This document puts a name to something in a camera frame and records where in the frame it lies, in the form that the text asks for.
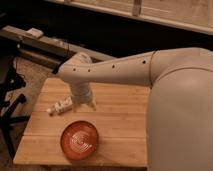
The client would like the black tripod stand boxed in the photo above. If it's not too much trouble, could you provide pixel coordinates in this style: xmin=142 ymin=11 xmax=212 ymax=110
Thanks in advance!
xmin=0 ymin=56 xmax=31 ymax=159

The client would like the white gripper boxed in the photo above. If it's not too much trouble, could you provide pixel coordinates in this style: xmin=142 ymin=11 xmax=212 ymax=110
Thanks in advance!
xmin=70 ymin=83 xmax=96 ymax=112

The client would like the wooden cutting board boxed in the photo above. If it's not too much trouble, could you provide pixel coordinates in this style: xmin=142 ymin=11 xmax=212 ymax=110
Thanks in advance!
xmin=14 ymin=78 xmax=149 ymax=167

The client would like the orange ceramic bowl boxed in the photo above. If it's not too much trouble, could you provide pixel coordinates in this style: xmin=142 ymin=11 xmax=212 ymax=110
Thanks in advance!
xmin=60 ymin=121 xmax=99 ymax=160

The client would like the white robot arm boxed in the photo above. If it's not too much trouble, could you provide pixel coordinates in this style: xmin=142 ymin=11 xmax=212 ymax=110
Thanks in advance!
xmin=57 ymin=47 xmax=213 ymax=171

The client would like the long wooden beam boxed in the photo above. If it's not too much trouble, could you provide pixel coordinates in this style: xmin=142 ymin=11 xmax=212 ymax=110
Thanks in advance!
xmin=0 ymin=25 xmax=113 ymax=61

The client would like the small white box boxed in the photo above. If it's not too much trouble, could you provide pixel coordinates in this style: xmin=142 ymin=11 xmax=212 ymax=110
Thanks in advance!
xmin=26 ymin=28 xmax=43 ymax=38

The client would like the wooden shelf ledge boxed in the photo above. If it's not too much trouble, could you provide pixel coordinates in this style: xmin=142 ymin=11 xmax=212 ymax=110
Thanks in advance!
xmin=48 ymin=0 xmax=213 ymax=36

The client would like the small white bottle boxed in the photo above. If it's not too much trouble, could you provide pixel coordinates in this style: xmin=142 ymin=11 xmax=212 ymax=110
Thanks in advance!
xmin=46 ymin=97 xmax=72 ymax=116

